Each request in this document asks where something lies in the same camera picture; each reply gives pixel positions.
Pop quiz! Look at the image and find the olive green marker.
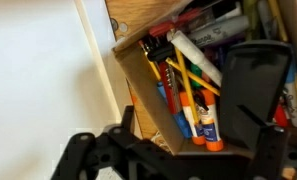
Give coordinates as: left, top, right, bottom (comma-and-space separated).
242, 0, 260, 33

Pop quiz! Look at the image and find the small round silver coin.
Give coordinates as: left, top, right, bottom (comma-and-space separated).
118, 22, 129, 34
109, 18, 120, 32

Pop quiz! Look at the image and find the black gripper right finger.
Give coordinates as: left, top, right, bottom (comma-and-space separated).
235, 104, 297, 180

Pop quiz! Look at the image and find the black glossy flat case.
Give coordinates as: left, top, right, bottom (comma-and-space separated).
218, 39, 293, 149

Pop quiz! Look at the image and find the white glue stick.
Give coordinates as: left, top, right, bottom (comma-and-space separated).
166, 29, 223, 88

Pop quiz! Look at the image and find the cardboard box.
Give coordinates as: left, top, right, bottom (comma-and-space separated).
111, 0, 297, 158

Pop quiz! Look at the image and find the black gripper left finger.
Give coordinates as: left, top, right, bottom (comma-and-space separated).
50, 105, 176, 180

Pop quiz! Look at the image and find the orange capped glue stick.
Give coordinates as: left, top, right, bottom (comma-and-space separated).
200, 88, 225, 153
178, 91, 207, 146

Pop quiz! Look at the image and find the small bright green item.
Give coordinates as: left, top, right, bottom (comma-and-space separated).
189, 63, 203, 89

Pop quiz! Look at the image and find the black binder clip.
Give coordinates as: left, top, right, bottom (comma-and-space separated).
141, 34, 176, 63

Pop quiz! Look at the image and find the yellow pencil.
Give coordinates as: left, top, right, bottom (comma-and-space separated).
173, 46, 201, 126
137, 39, 163, 83
267, 0, 297, 109
165, 57, 221, 97

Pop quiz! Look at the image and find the silver Sharpie marker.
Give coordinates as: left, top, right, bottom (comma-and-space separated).
187, 14, 251, 48

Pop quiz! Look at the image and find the small red cap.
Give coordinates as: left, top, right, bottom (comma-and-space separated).
273, 103, 290, 128

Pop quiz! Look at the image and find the red marker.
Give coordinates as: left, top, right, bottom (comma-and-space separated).
148, 8, 202, 38

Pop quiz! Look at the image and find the black and white marker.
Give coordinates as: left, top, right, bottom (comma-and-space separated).
187, 1, 243, 33

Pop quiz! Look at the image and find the dark grey marker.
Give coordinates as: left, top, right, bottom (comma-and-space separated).
256, 0, 276, 40

